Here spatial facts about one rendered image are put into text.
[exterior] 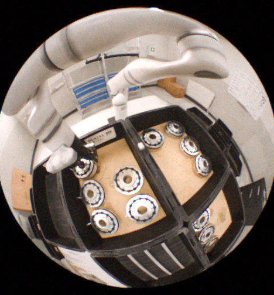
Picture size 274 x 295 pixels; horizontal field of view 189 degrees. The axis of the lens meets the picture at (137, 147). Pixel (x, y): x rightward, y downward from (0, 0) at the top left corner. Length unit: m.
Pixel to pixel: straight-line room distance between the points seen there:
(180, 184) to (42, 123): 0.42
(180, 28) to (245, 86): 2.93
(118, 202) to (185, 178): 0.27
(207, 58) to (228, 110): 2.94
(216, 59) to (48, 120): 0.27
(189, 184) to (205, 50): 0.38
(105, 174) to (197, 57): 0.40
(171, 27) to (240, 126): 3.06
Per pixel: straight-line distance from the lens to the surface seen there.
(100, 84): 2.05
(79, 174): 0.34
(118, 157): 0.34
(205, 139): 0.41
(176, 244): 0.42
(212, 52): 0.16
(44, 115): 0.17
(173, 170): 0.34
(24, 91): 0.15
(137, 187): 0.27
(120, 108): 0.52
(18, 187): 2.95
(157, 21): 0.15
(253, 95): 3.08
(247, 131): 3.19
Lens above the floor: 1.13
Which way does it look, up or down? 60 degrees down
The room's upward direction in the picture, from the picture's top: 3 degrees counter-clockwise
